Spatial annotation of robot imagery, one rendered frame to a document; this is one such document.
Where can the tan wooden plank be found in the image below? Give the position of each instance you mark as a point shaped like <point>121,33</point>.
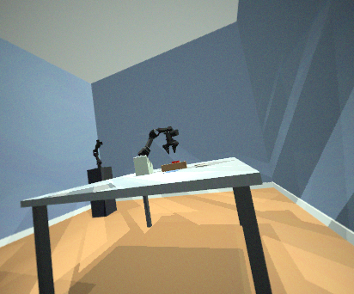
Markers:
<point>173,166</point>

